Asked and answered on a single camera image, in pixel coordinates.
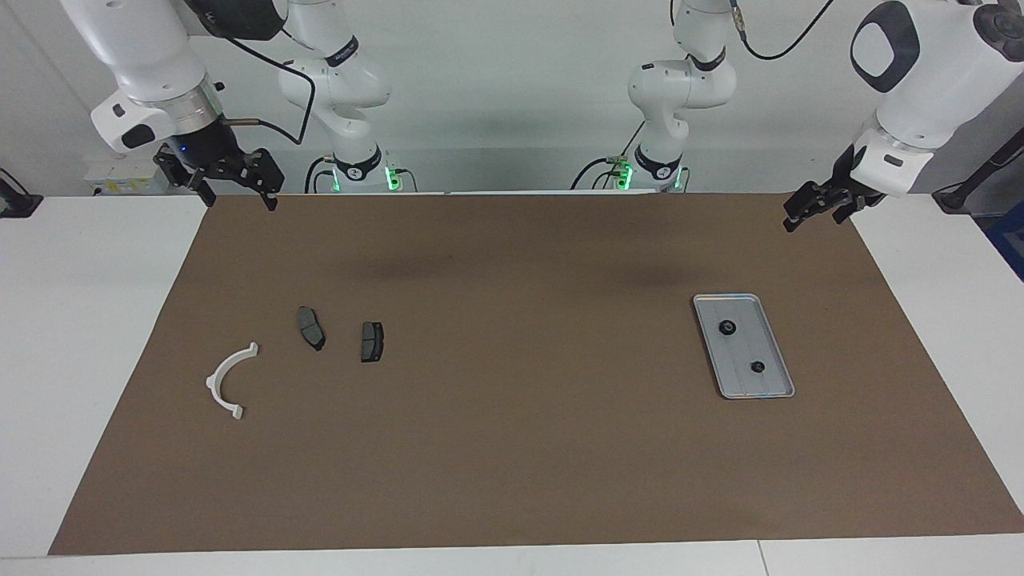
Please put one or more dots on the brown table mat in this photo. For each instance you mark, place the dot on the brown table mat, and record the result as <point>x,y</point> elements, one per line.
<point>512,448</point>

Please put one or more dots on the large black bearing gear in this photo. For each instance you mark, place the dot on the large black bearing gear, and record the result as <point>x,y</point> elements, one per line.
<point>726,328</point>

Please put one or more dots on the silver metal tray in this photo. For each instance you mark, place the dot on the silver metal tray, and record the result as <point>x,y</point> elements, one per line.
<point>748,386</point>

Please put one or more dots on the white power box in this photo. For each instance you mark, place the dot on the white power box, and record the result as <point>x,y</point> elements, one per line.
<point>120,176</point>

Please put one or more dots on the black clamp mount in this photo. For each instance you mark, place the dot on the black clamp mount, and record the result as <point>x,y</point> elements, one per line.
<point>16,204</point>

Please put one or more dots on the short dark brake pad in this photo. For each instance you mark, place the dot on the short dark brake pad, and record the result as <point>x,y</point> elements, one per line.
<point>372,342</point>

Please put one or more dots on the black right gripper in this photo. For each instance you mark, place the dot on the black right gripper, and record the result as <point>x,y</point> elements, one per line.
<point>212,158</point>

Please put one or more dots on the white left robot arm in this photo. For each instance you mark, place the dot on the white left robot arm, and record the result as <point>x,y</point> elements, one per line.
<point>944,80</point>

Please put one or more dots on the blue box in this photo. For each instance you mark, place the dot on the blue box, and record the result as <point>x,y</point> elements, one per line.
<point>1012,240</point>

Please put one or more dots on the long dark brake pad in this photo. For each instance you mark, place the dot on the long dark brake pad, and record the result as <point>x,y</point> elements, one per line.
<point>310,328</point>

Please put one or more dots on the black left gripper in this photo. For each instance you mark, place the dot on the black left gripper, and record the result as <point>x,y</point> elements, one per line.
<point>840,190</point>

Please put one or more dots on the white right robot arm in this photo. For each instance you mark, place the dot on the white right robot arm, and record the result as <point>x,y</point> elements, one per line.
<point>152,48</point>

